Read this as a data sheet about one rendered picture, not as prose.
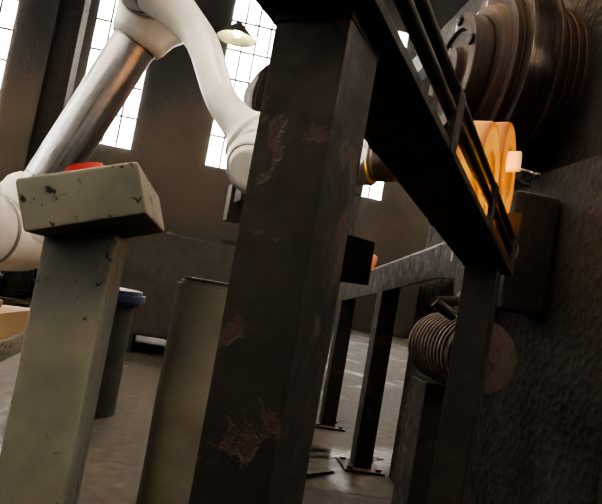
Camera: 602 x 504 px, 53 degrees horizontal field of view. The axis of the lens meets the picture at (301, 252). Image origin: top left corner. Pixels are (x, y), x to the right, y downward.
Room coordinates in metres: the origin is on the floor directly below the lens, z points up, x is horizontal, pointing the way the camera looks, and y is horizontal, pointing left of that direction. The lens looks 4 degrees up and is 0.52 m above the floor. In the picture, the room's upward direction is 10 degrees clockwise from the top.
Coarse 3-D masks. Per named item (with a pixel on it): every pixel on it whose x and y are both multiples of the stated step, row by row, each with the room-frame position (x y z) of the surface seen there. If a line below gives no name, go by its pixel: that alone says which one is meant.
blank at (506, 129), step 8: (504, 128) 0.88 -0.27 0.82; (512, 128) 0.92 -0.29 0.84; (504, 136) 0.87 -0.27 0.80; (512, 136) 0.93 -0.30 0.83; (504, 144) 0.87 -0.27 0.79; (512, 144) 0.94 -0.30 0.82; (504, 152) 0.88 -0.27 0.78; (504, 160) 0.88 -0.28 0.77; (504, 168) 0.89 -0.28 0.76; (504, 176) 0.90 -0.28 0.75; (512, 176) 0.97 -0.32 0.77; (504, 184) 0.90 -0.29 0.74; (512, 184) 0.98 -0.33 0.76; (504, 192) 0.91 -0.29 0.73; (512, 192) 0.99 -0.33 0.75; (504, 200) 0.92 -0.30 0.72
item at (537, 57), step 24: (528, 0) 1.25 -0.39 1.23; (552, 0) 1.26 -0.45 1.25; (528, 24) 1.24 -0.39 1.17; (552, 24) 1.23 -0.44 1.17; (528, 48) 1.22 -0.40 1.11; (552, 48) 1.22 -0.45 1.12; (528, 72) 1.21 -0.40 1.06; (552, 72) 1.23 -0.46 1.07; (528, 96) 1.24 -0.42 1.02; (504, 120) 1.28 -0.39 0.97; (528, 120) 1.27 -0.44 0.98
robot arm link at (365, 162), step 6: (366, 144) 1.00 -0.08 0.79; (366, 150) 0.99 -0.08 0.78; (366, 156) 0.99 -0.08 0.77; (360, 162) 1.00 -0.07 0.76; (366, 162) 1.00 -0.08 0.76; (360, 168) 1.00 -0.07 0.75; (366, 168) 1.00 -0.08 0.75; (360, 174) 1.01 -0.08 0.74; (366, 174) 1.01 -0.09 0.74; (372, 174) 1.02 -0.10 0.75; (360, 180) 1.02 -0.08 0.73; (366, 180) 1.02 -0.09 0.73; (372, 180) 1.03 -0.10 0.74
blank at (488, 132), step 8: (480, 128) 0.75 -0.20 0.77; (488, 128) 0.75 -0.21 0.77; (496, 128) 0.80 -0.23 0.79; (480, 136) 0.74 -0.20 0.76; (488, 136) 0.75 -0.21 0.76; (496, 136) 0.80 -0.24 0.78; (488, 144) 0.76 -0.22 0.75; (496, 144) 0.81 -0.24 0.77; (456, 152) 0.75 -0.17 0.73; (488, 152) 0.77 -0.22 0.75; (496, 152) 0.82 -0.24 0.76; (464, 160) 0.74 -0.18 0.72; (488, 160) 0.82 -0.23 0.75; (496, 160) 0.83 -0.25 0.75; (464, 168) 0.74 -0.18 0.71; (496, 168) 0.84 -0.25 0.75; (472, 176) 0.74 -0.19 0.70; (496, 176) 0.84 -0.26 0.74; (472, 184) 0.74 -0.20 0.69; (480, 200) 0.77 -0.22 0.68
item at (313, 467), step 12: (348, 240) 1.78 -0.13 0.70; (360, 240) 1.81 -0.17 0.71; (348, 252) 1.78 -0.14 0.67; (360, 252) 1.82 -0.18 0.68; (372, 252) 1.86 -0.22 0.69; (348, 264) 1.79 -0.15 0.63; (360, 264) 1.83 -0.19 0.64; (348, 276) 1.88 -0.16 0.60; (360, 276) 1.83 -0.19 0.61; (312, 468) 1.85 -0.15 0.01; (324, 468) 1.87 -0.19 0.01
